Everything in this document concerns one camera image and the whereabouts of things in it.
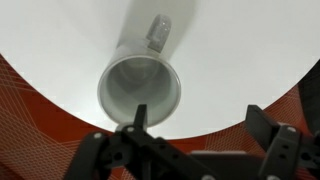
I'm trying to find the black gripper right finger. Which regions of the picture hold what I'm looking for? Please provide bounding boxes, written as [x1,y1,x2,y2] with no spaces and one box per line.
[245,104,320,180]

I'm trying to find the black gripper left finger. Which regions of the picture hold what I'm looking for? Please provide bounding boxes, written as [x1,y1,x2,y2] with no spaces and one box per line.
[64,104,208,180]

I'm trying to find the grey ceramic mug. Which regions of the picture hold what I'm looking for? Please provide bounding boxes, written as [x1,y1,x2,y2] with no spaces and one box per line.
[97,0,198,133]

